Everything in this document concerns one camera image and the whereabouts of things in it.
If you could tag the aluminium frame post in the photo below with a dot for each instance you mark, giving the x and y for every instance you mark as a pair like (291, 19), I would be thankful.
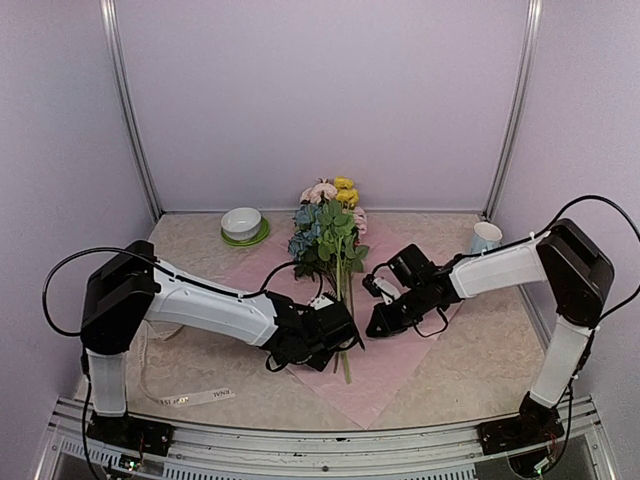
(517, 107)
(110, 24)

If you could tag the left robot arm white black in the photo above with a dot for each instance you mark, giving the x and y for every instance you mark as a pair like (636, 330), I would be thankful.
(135, 286)

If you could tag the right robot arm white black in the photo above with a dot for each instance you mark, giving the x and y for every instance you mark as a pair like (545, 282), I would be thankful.
(580, 276)

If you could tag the cream printed ribbon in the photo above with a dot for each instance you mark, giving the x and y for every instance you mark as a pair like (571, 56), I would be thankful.
(172, 398)

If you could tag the left aluminium frame post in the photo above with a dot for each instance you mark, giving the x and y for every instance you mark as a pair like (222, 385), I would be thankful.
(110, 24)

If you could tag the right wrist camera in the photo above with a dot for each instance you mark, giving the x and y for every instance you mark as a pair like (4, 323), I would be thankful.
(378, 287)

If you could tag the white ceramic bowl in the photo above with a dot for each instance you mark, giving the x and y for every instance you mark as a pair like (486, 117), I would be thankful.
(241, 224)

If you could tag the blue hydrangea fake flower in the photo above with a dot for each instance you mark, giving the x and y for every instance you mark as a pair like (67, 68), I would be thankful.
(307, 228)

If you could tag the white blue paper cup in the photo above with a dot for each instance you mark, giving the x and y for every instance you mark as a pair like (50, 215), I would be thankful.
(485, 237)

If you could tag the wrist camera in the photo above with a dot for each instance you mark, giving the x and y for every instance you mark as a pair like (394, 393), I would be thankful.
(322, 301)
(378, 287)

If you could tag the front aluminium rail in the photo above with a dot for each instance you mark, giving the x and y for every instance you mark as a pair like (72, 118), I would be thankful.
(201, 451)

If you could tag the pink wrapping paper sheet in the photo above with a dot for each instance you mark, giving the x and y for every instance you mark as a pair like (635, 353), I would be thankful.
(300, 398)

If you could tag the green plate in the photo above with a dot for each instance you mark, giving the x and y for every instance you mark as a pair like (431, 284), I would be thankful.
(261, 235)

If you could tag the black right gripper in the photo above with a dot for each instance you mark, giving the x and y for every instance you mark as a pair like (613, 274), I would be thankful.
(388, 326)

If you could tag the right aluminium frame post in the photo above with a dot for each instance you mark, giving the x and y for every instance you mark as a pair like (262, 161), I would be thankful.
(517, 107)

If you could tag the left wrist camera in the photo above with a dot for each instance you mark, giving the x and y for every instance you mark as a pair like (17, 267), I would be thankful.
(322, 301)

